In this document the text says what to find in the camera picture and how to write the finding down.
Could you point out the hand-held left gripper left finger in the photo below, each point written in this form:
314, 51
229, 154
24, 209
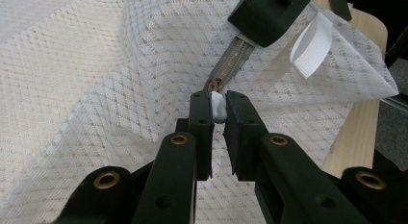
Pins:
200, 121

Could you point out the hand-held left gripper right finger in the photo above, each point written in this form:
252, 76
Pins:
243, 128

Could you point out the white mesh laundry bag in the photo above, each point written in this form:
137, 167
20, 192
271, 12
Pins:
96, 89

